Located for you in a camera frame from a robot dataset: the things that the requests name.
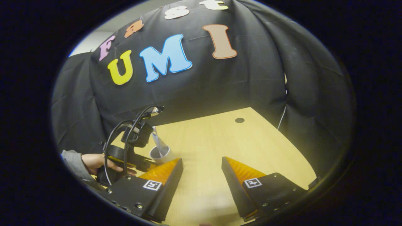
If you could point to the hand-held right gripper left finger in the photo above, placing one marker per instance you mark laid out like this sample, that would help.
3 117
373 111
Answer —
166 188

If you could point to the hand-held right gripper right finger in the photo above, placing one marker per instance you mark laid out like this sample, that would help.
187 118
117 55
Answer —
235 188

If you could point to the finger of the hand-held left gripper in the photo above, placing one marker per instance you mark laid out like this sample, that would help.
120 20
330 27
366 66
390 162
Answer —
146 164

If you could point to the white cup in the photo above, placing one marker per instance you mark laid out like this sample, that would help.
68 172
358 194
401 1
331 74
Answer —
165 155

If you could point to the white blue toothpaste tube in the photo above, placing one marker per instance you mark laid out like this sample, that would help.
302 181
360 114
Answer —
161 144

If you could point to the light wooden desktop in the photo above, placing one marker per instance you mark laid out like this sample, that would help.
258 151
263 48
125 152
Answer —
220 141

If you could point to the black backdrop cloth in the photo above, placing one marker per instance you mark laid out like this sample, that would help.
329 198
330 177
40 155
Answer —
220 88

